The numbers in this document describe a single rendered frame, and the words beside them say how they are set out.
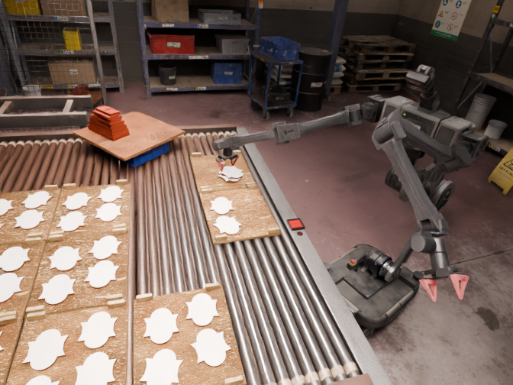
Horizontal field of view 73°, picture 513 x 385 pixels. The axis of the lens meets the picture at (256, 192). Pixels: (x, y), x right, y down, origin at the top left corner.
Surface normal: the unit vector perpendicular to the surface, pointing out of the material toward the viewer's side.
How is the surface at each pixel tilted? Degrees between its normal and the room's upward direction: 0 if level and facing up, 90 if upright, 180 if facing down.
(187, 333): 0
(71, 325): 0
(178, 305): 0
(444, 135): 90
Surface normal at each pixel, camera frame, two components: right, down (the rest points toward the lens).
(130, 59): 0.33, 0.57
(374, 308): 0.08, -0.81
